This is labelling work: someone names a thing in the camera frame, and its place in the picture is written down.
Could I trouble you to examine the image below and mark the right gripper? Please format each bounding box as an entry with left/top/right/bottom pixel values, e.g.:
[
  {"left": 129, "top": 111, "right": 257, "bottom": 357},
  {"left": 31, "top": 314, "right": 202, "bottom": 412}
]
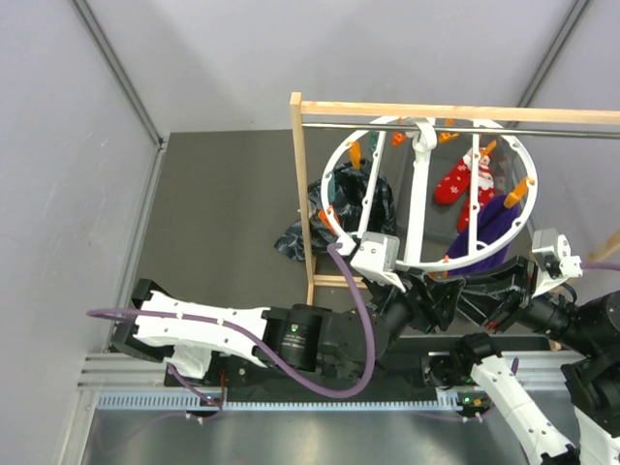
[{"left": 437, "top": 250, "right": 600, "bottom": 353}]

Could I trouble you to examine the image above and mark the purple sock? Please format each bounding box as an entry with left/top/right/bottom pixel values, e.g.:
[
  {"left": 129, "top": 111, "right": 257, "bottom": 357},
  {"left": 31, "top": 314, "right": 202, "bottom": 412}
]
[{"left": 447, "top": 194, "right": 520, "bottom": 276}]

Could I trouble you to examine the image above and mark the red santa sock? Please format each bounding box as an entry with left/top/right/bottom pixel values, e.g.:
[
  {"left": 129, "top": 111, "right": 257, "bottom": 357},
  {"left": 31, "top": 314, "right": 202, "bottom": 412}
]
[{"left": 456, "top": 155, "right": 496, "bottom": 233}]

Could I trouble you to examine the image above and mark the white round clip hanger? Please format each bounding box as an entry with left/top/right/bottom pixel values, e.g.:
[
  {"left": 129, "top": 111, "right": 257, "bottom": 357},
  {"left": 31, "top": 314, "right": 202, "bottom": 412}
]
[{"left": 321, "top": 116, "right": 538, "bottom": 272}]

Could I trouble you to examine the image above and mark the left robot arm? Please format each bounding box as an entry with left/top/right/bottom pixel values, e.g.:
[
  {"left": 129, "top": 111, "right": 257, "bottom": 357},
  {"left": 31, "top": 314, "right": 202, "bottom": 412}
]
[{"left": 110, "top": 274, "right": 464, "bottom": 398}]

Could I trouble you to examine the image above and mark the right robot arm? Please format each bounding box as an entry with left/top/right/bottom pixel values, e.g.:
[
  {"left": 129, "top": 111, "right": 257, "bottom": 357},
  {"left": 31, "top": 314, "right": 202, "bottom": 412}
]
[{"left": 443, "top": 257, "right": 619, "bottom": 464}]

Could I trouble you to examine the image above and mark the clear plastic bin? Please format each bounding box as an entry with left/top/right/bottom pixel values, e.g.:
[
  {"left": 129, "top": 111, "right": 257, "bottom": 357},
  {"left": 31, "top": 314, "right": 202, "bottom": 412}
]
[{"left": 320, "top": 126, "right": 538, "bottom": 287}]

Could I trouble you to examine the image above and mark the red snowflake sock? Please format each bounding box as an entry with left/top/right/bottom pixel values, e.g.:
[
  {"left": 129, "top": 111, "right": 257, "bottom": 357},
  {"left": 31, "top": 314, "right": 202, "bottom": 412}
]
[{"left": 434, "top": 153, "right": 472, "bottom": 205}]

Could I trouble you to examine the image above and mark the dark patterned cloth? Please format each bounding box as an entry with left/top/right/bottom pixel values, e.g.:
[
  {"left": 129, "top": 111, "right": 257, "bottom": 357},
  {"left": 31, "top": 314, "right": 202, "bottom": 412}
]
[{"left": 273, "top": 160, "right": 397, "bottom": 262}]

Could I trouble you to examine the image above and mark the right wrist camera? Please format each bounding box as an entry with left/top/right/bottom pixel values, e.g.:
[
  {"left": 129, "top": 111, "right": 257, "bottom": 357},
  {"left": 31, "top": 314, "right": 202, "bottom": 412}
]
[{"left": 532, "top": 228, "right": 583, "bottom": 297}]

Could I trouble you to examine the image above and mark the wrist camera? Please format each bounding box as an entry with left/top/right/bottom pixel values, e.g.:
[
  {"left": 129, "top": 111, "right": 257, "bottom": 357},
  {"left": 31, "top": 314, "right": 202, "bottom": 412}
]
[
  {"left": 336, "top": 232, "right": 406, "bottom": 292},
  {"left": 532, "top": 228, "right": 583, "bottom": 297}
]

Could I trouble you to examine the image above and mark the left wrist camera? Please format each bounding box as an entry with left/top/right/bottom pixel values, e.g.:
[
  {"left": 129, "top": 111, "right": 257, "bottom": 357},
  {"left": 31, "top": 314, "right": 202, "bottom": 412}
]
[{"left": 336, "top": 232, "right": 406, "bottom": 292}]

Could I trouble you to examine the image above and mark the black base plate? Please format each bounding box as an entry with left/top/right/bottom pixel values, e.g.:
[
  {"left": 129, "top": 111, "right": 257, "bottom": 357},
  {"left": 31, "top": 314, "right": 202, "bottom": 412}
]
[{"left": 187, "top": 335, "right": 460, "bottom": 403}]

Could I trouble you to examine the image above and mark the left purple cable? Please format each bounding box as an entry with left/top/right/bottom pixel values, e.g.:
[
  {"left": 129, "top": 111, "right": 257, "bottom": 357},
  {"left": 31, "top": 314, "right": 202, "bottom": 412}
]
[{"left": 86, "top": 242, "right": 377, "bottom": 403}]

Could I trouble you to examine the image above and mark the wooden rack frame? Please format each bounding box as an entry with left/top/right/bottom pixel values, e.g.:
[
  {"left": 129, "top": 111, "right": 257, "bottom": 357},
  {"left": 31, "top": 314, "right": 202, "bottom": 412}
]
[{"left": 289, "top": 91, "right": 620, "bottom": 306}]

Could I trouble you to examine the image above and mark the grey cable duct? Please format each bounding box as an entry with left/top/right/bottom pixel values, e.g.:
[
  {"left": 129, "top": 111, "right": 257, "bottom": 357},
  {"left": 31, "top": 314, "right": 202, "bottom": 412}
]
[{"left": 97, "top": 390, "right": 482, "bottom": 412}]

